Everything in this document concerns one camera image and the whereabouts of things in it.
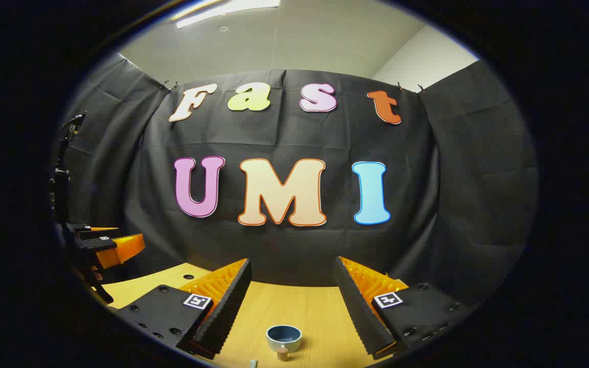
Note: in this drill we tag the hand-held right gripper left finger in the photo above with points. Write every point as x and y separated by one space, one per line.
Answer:
228 312

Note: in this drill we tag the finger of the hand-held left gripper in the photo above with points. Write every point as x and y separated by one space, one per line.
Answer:
92 233
118 249

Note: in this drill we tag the black backdrop cloth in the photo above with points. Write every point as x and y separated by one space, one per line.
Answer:
422 204

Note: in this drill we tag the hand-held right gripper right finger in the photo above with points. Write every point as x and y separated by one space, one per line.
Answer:
358 312

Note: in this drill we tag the black clamp stand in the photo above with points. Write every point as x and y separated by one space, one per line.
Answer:
67 138

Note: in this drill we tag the wooden desktop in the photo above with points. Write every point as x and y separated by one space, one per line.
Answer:
294 306

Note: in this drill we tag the ceiling light panel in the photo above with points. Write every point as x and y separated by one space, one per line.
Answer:
223 10

